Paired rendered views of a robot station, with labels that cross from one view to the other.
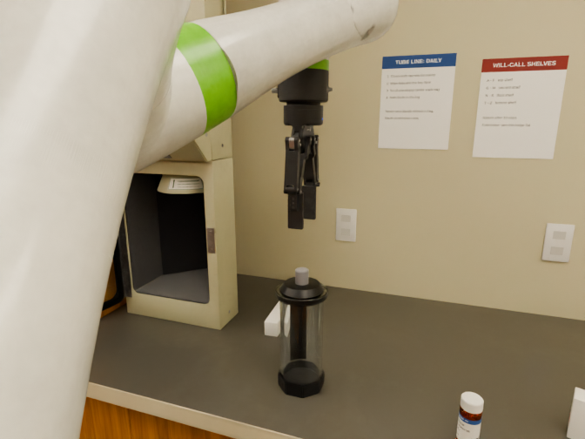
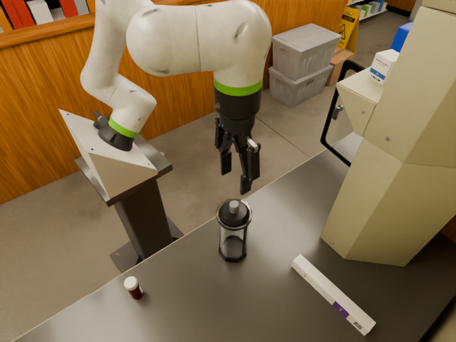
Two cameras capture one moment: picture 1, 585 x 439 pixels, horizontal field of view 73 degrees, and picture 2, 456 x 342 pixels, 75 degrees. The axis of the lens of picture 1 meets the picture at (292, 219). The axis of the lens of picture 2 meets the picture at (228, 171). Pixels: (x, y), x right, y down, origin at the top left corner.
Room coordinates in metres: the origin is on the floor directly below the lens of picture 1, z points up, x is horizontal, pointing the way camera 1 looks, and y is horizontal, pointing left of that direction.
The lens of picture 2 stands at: (1.04, -0.45, 1.89)
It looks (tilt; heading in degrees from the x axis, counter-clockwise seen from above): 47 degrees down; 124
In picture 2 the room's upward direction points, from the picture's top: straight up
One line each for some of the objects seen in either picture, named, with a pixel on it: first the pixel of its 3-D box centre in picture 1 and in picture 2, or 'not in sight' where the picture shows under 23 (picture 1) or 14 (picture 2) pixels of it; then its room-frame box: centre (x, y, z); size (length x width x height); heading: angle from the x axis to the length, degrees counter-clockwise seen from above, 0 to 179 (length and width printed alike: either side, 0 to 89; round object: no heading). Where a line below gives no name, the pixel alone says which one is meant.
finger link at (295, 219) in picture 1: (295, 211); (226, 163); (0.74, -0.01, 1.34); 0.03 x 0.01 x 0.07; 70
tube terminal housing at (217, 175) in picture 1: (187, 184); (427, 163); (1.17, 0.31, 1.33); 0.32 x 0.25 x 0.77; 71
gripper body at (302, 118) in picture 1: (303, 129); (237, 125); (0.77, -0.02, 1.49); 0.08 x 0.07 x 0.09; 160
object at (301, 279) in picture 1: (301, 284); (234, 210); (0.77, -0.02, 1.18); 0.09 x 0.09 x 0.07
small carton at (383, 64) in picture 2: not in sight; (387, 67); (0.98, 0.32, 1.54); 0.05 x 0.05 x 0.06; 59
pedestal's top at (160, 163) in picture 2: not in sight; (123, 165); (0.12, 0.06, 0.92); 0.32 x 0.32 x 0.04; 76
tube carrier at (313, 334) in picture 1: (301, 334); (233, 231); (0.77, -0.02, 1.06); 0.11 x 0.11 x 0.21
